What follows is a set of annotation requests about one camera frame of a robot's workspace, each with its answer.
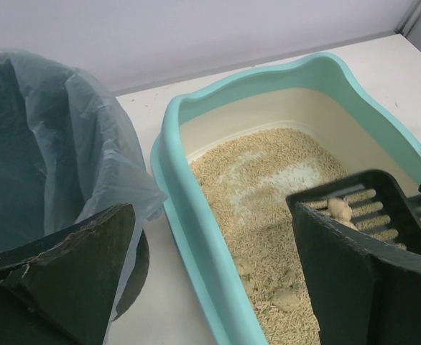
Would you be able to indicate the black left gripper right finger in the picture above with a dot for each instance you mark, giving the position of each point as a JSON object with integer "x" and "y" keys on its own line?
{"x": 362, "y": 290}

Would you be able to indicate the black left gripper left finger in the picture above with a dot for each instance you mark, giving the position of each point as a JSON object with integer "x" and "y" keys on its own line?
{"x": 60, "y": 289}

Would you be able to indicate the black litter scoop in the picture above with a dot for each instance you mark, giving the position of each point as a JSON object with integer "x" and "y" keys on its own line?
{"x": 378, "y": 204}

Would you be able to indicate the translucent blue bin liner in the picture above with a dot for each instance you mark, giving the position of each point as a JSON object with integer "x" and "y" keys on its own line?
{"x": 67, "y": 152}

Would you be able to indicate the teal litter box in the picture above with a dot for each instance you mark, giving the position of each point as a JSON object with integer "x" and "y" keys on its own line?
{"x": 317, "y": 93}

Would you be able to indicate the beige litter clump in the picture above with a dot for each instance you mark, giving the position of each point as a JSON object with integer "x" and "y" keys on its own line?
{"x": 341, "y": 212}

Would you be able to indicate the beige cat litter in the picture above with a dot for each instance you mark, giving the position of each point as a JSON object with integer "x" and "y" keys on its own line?
{"x": 245, "y": 181}

